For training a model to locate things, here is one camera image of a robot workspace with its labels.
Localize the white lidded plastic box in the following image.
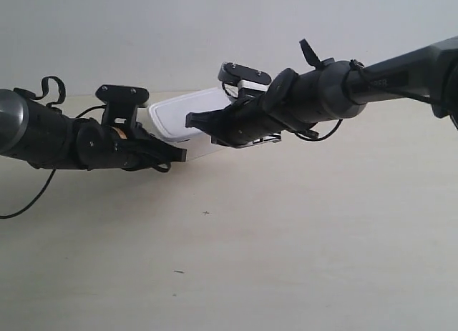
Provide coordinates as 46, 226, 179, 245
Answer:
147, 87, 233, 164

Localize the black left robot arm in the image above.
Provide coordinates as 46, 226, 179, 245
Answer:
1, 85, 187, 172

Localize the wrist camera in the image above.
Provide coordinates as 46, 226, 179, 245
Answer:
218, 62, 272, 103
95, 84, 150, 128

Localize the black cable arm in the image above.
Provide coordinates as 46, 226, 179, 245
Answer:
298, 39, 366, 142
0, 107, 104, 219

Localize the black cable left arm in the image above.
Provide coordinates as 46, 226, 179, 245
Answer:
0, 107, 104, 219

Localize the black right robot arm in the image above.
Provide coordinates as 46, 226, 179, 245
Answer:
185, 37, 457, 148

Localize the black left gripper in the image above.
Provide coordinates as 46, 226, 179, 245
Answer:
107, 126, 187, 172

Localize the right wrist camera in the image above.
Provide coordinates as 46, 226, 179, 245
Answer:
218, 62, 272, 103

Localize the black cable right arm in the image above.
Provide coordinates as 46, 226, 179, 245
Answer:
298, 39, 366, 142

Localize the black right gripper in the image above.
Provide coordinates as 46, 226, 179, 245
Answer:
185, 97, 286, 147

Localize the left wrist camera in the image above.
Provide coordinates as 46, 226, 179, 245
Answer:
95, 84, 150, 128

